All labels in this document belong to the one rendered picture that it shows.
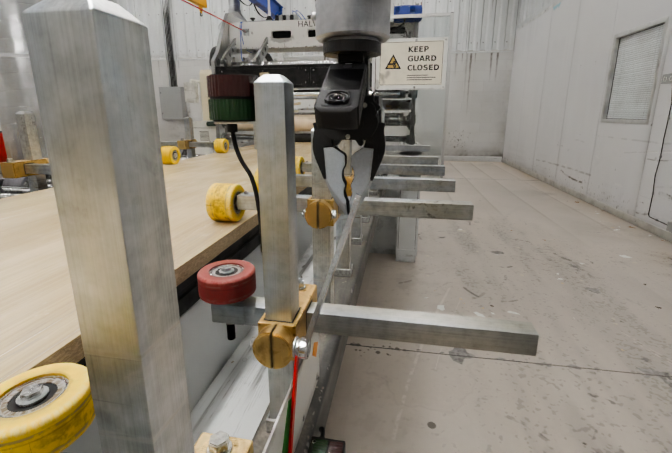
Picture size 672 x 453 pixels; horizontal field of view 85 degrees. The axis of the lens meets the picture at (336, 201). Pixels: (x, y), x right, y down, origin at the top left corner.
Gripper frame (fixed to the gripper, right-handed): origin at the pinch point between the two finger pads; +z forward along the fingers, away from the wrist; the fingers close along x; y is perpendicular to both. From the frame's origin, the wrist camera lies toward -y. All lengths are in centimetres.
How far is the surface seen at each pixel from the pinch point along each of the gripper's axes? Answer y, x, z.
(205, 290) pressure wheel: -4.3, 18.7, 11.4
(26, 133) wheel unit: 57, 116, -5
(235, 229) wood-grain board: 19.7, 25.7, 10.9
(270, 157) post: -6.2, 8.0, -7.0
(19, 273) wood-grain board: -5.8, 46.8, 10.6
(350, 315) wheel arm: -1.7, -0.7, 14.6
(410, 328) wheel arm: -2.0, -8.6, 15.5
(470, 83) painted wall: 864, -149, -75
